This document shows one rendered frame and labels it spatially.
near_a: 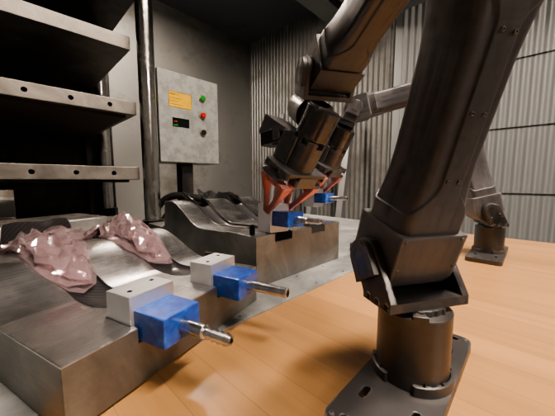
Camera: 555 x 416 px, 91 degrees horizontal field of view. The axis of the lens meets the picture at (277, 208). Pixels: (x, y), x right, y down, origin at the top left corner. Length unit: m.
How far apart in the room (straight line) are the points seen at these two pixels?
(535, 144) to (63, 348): 2.51
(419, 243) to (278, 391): 0.18
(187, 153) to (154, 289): 1.11
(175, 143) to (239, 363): 1.14
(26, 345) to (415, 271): 0.33
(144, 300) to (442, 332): 0.26
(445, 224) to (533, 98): 2.31
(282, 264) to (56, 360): 0.36
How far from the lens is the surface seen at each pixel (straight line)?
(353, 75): 0.43
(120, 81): 3.20
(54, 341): 0.31
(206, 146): 1.43
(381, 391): 0.29
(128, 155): 3.08
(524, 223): 2.52
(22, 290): 0.40
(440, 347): 0.29
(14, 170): 1.16
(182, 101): 1.41
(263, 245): 0.48
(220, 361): 0.33
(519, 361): 0.42
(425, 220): 0.25
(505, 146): 2.51
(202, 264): 0.37
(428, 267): 0.28
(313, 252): 0.60
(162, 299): 0.31
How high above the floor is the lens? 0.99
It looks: 6 degrees down
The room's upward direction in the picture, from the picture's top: straight up
